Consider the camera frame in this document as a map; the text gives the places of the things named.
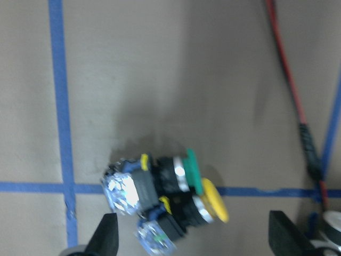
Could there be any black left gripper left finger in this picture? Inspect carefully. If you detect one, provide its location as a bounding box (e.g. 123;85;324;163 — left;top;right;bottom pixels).
84;213;118;256

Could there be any red black power cable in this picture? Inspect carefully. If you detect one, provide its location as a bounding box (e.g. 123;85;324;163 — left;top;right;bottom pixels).
265;0;330;209

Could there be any green push button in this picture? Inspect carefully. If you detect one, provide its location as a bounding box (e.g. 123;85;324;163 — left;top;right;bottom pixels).
101;149;204;215

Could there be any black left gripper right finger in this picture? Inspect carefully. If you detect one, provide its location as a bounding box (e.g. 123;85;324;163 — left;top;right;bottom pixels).
268;210;315;256

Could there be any yellow push button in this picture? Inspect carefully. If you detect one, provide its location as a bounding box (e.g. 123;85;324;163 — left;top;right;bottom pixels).
136;178;230;255

